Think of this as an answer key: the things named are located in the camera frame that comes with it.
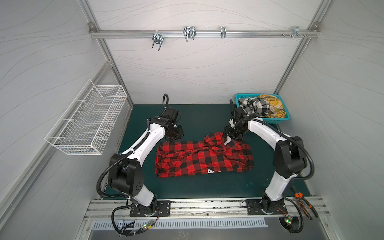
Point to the grey black plaid shirt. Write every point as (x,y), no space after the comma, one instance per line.
(255,105)

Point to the white slotted cable duct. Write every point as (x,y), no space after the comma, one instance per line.
(170,224)

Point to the teal plastic basket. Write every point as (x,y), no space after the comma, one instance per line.
(270,121)

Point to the metal u-bolt clamp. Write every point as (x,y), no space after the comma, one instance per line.
(157,39)
(189,33)

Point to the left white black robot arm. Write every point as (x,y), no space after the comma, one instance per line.
(124,177)

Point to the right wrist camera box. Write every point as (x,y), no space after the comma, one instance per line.
(239,113)

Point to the orange handled pliers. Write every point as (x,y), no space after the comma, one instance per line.
(304,204)

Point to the red black plaid shirt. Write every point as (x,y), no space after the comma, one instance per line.
(216,153)

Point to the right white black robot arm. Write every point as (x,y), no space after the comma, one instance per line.
(291,162)

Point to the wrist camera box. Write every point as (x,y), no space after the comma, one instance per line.
(239,113)
(170,113)

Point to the white wire basket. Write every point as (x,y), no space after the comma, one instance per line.
(86,125)

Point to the metal hook bracket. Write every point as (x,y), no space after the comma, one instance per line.
(295,34)

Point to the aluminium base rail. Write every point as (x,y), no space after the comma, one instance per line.
(195,208)

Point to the horizontal aluminium rail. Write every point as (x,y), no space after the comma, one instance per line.
(201,34)

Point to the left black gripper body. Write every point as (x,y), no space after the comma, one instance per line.
(175,133)

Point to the yellow plaid shirt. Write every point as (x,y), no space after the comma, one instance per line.
(275,107)

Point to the small metal bracket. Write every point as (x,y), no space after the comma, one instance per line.
(223,32)

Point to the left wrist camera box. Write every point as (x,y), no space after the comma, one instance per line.
(170,113)

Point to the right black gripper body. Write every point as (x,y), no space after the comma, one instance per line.
(231,132)

